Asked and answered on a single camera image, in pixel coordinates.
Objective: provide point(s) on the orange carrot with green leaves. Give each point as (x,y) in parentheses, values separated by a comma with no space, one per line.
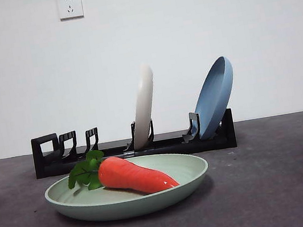
(132,177)

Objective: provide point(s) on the green plate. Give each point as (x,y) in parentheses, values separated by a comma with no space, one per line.
(126,206)

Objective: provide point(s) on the white plate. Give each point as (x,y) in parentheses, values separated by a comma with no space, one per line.
(144,106)

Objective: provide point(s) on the blue plate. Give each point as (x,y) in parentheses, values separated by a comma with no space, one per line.
(214,103)

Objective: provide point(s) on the black plate rack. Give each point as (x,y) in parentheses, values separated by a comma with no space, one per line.
(50,168)

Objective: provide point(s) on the white wall socket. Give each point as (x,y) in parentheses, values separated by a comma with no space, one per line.
(70,6)

